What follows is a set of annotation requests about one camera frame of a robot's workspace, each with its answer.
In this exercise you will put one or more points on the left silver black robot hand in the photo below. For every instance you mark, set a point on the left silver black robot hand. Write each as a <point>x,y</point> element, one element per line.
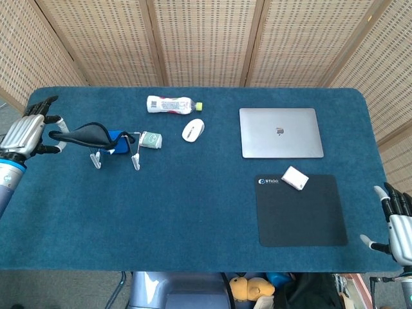
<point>22,135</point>

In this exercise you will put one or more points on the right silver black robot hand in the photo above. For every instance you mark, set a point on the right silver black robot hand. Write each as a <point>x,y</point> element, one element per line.
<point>402,231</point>

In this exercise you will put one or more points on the blue cloth with grey lining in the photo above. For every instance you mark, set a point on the blue cloth with grey lining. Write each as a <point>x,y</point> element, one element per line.
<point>87,135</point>

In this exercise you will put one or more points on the black mouse pad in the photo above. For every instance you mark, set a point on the black mouse pad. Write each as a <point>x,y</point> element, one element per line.
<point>302,215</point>

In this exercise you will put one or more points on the black bag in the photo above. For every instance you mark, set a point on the black bag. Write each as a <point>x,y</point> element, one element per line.
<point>305,289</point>

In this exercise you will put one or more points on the small white box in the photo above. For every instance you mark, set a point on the small white box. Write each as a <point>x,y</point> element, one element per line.
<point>294,178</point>

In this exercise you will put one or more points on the green white tissue pack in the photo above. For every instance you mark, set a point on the green white tissue pack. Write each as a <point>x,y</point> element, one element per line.
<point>151,140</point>

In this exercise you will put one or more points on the blue plastic object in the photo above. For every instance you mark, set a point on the blue plastic object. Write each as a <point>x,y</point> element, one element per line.
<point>277,278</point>

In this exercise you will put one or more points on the plastic bottle green cap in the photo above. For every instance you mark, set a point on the plastic bottle green cap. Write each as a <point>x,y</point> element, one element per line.
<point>167,104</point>

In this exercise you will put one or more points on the grey closed laptop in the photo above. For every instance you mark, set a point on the grey closed laptop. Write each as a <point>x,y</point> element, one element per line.
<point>280,133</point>

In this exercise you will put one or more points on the yellow plush toy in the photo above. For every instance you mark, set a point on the yellow plush toy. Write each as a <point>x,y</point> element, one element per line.
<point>248,288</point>

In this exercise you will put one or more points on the white computer mouse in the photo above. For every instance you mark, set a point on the white computer mouse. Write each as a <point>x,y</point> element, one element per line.
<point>193,130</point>

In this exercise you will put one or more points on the blue carpet table cover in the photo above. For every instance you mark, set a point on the blue carpet table cover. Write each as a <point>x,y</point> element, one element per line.
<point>225,193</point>

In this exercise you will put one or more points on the woven wooden folding screen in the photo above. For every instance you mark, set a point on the woven wooden folding screen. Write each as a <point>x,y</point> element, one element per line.
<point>206,42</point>

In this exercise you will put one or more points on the light wooden frame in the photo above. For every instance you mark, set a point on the light wooden frame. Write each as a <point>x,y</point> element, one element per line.
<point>362,286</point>

